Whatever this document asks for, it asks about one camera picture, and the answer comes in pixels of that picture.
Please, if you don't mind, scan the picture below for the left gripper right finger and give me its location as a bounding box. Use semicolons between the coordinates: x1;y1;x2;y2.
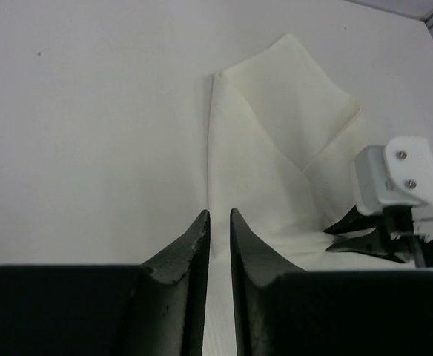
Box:
230;209;433;355

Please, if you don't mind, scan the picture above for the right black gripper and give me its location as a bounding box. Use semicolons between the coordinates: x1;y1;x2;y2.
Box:
324;205;433;268

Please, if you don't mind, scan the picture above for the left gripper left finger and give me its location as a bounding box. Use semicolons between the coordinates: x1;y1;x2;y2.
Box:
0;210;211;355

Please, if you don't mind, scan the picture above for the white cloth napkin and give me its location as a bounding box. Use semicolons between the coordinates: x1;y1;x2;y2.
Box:
203;35;397;355

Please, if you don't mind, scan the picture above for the right aluminium frame post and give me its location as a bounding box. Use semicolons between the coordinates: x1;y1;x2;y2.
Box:
348;0;433;28

